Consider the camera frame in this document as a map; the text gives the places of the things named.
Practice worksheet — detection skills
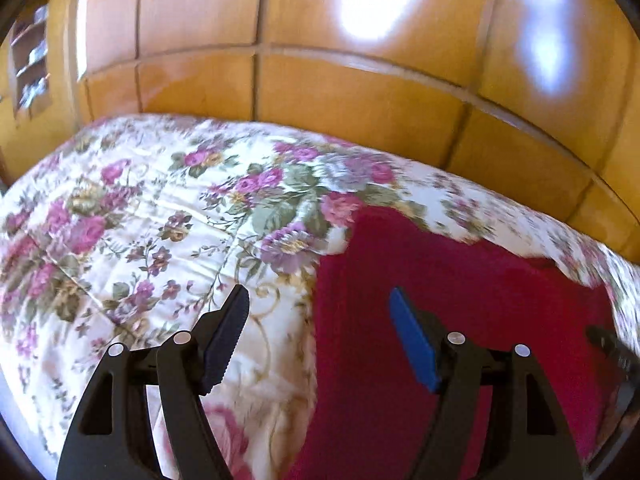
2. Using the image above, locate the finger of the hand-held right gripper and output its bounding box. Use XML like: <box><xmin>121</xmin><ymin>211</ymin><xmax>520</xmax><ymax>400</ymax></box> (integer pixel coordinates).
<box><xmin>586</xmin><ymin>326</ymin><xmax>640</xmax><ymax>373</ymax></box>

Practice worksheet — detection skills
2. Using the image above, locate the red garment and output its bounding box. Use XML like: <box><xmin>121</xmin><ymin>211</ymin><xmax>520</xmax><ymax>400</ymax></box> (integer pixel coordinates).
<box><xmin>282</xmin><ymin>207</ymin><xmax>621</xmax><ymax>480</ymax></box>

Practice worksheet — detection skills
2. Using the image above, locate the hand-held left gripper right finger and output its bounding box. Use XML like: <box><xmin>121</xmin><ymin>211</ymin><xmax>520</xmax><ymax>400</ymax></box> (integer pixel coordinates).
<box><xmin>389</xmin><ymin>287</ymin><xmax>586</xmax><ymax>480</ymax></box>

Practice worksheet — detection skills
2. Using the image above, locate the floral bedspread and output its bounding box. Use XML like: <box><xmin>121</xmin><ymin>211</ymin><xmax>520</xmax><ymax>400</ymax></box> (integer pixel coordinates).
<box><xmin>0</xmin><ymin>114</ymin><xmax>640</xmax><ymax>480</ymax></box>

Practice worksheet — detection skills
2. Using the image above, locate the wooden open shelf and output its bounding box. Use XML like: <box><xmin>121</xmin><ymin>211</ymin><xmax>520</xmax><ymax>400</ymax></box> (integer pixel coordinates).
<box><xmin>10</xmin><ymin>0</ymin><xmax>55</xmax><ymax>121</ymax></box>

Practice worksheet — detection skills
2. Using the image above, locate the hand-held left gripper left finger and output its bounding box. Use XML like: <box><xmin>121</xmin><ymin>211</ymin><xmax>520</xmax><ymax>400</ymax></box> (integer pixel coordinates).
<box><xmin>56</xmin><ymin>284</ymin><xmax>251</xmax><ymax>480</ymax></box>

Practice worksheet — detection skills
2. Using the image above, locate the wooden wardrobe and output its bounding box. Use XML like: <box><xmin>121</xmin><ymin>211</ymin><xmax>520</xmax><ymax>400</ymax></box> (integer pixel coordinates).
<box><xmin>0</xmin><ymin>0</ymin><xmax>640</xmax><ymax>266</ymax></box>

